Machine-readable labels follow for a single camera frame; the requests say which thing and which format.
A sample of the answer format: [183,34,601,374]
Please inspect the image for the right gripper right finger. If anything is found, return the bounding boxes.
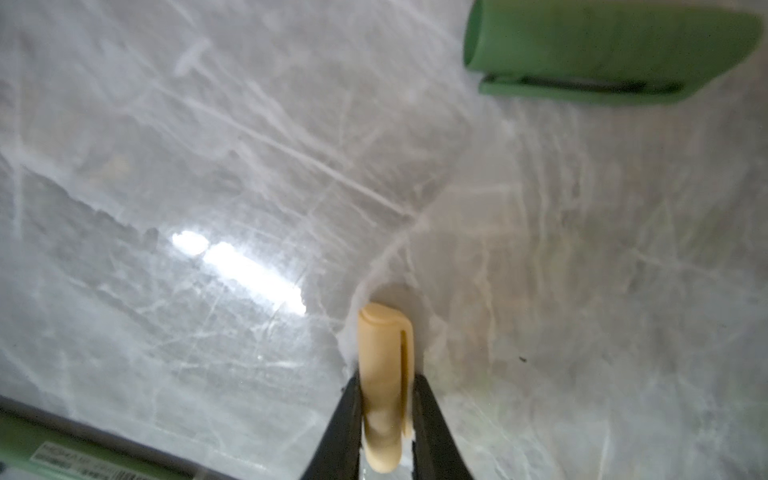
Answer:
[412,374,473,480]

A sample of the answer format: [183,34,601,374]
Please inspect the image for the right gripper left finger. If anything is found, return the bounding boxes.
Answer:
[300,372,363,480]

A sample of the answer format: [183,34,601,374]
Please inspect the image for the beige pen cap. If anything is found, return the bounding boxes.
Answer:
[357,303,415,474]

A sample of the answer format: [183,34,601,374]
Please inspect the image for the green pen right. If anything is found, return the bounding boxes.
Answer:
[1,397,228,480]

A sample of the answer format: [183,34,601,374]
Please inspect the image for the green pen cap far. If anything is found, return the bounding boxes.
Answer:
[462,1,764,105]

